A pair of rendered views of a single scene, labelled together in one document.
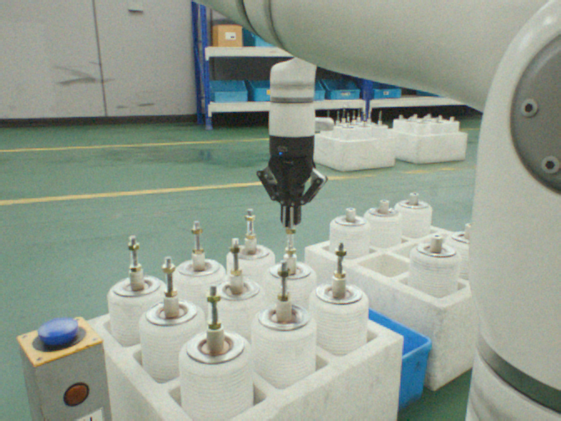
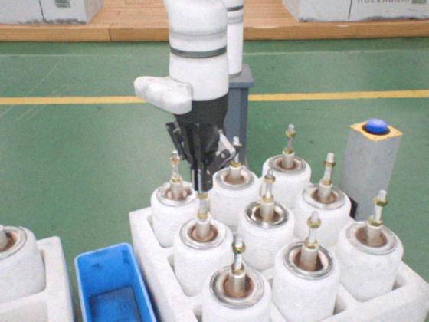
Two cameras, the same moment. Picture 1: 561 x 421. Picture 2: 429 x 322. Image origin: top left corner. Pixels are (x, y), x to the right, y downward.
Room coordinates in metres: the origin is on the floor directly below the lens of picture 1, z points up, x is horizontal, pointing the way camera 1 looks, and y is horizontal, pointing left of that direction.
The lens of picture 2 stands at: (1.27, 0.14, 0.70)
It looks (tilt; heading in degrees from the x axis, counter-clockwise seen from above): 32 degrees down; 196
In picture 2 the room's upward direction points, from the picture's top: straight up
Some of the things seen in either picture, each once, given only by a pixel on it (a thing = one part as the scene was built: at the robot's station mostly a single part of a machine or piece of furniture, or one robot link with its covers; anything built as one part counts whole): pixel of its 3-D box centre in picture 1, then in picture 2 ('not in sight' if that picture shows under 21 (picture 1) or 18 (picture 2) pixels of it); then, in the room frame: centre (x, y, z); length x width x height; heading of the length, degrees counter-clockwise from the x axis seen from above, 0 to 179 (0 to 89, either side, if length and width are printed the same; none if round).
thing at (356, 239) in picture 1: (348, 256); not in sight; (1.08, -0.17, 0.16); 0.10 x 0.10 x 0.18
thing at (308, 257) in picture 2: (198, 261); (309, 253); (0.80, 0.15, 0.26); 0.02 x 0.02 x 0.03
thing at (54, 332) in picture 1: (58, 333); (376, 126); (0.46, 0.24, 0.32); 0.04 x 0.04 x 0.02
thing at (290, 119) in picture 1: (297, 114); (188, 69); (0.80, -0.03, 0.53); 0.11 x 0.09 x 0.06; 150
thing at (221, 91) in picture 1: (225, 91); not in sight; (5.25, 0.57, 0.36); 0.50 x 0.38 x 0.21; 19
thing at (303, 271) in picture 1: (290, 271); (203, 233); (0.79, -0.02, 0.25); 0.08 x 0.08 x 0.01
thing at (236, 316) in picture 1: (238, 338); (263, 253); (0.71, 0.07, 0.16); 0.10 x 0.10 x 0.18
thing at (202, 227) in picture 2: (290, 264); (202, 227); (0.79, -0.02, 0.26); 0.02 x 0.02 x 0.03
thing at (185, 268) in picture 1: (199, 267); (308, 260); (0.80, 0.15, 0.25); 0.08 x 0.08 x 0.01
